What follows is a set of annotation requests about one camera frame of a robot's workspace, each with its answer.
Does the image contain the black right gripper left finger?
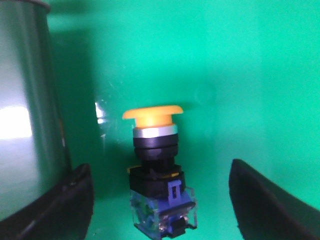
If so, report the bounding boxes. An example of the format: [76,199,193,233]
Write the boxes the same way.
[0,163,94,240]

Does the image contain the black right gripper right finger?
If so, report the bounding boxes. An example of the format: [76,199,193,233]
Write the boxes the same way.
[228,159,320,240]

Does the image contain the green plastic bin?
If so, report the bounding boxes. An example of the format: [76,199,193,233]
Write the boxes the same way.
[48,0,320,240]

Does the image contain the green conveyor belt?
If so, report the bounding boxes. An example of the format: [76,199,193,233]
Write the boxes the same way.
[0,0,71,219]

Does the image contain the yellow mushroom push button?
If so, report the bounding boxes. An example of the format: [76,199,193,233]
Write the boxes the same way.
[122,105,198,240]

